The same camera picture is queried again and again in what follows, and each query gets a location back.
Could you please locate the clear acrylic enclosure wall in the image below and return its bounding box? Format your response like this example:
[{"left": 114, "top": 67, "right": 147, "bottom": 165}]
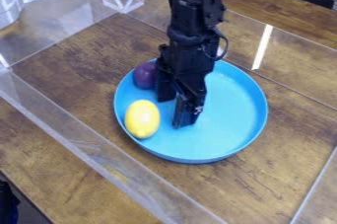
[{"left": 0, "top": 0, "right": 337, "bottom": 224}]

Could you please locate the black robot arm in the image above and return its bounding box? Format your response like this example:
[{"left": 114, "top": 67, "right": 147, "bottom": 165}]
[{"left": 156, "top": 0, "right": 230, "bottom": 128}]

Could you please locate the blue round tray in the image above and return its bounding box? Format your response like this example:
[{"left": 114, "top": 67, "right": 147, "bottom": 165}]
[{"left": 114, "top": 57, "right": 271, "bottom": 165}]

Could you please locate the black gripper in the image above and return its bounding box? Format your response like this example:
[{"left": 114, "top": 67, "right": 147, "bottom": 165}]
[{"left": 156, "top": 27, "right": 220, "bottom": 128}]

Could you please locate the yellow lemon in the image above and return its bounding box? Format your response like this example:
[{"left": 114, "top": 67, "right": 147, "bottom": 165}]
[{"left": 124, "top": 100, "right": 162, "bottom": 139}]

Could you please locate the purple toy eggplant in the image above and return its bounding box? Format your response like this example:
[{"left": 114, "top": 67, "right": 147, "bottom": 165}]
[{"left": 134, "top": 61, "right": 156, "bottom": 90}]

